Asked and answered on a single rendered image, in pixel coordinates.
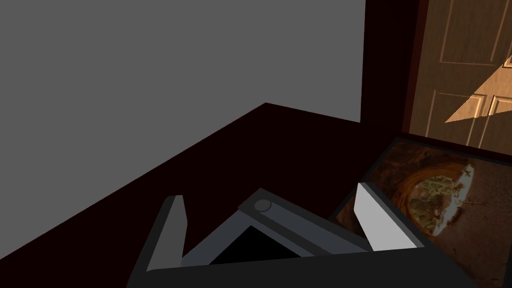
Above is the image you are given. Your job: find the brown framed picture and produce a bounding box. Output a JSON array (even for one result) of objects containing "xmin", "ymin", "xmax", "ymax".
[{"xmin": 328, "ymin": 137, "xmax": 512, "ymax": 288}]

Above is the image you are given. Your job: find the brown wooden panel door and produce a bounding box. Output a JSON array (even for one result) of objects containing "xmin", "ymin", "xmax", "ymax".
[{"xmin": 407, "ymin": 0, "xmax": 512, "ymax": 158}]

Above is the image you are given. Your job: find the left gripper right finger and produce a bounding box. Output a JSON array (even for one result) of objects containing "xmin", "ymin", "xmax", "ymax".
[{"xmin": 353, "ymin": 181, "xmax": 426, "ymax": 253}]

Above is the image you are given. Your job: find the grey device with black screen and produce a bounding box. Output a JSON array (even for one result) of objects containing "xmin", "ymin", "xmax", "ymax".
[{"xmin": 180, "ymin": 187, "xmax": 374, "ymax": 267}]

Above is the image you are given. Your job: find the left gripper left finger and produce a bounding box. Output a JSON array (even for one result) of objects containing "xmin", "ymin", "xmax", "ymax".
[{"xmin": 135, "ymin": 194, "xmax": 189, "ymax": 273}]

